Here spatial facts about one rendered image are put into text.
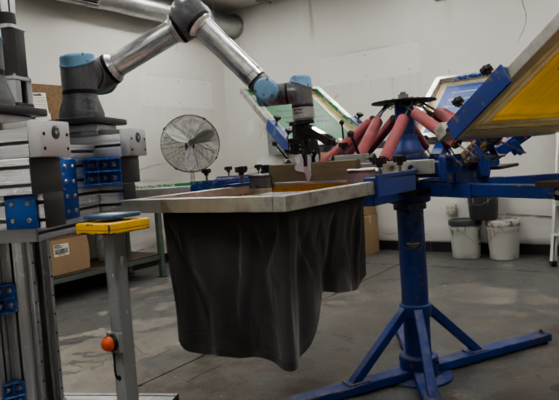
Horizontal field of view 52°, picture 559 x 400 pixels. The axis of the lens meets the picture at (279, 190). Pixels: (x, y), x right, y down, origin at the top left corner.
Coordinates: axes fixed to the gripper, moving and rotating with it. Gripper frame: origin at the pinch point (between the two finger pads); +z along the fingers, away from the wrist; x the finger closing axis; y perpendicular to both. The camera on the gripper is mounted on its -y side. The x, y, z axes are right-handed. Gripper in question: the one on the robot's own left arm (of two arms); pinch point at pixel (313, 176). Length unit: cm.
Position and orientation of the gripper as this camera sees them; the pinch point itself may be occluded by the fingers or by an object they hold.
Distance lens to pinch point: 201.3
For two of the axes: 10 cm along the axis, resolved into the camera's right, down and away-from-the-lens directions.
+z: 0.8, 10.0, 0.5
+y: -8.2, 0.4, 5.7
